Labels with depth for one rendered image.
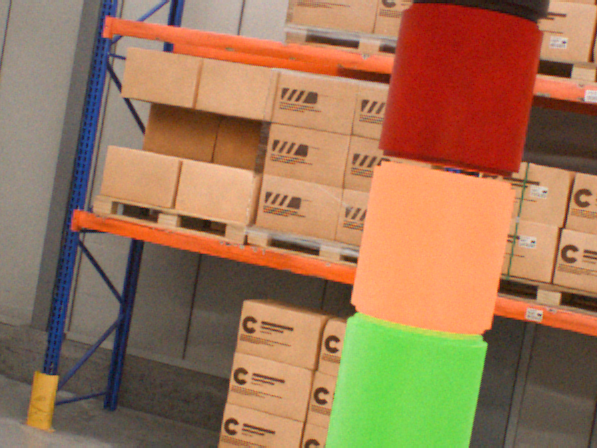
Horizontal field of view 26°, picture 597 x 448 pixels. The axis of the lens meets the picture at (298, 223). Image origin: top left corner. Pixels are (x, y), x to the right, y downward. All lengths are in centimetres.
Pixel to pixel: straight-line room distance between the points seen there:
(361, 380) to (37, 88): 1084
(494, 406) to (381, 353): 919
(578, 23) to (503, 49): 786
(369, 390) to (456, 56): 12
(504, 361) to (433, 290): 913
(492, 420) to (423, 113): 923
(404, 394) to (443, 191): 7
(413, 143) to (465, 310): 6
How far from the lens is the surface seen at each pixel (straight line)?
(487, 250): 44
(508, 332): 955
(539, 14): 45
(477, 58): 43
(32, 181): 1121
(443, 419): 44
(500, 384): 960
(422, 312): 43
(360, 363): 44
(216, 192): 890
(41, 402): 952
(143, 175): 917
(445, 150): 43
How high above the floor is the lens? 227
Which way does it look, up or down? 3 degrees down
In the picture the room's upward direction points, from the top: 10 degrees clockwise
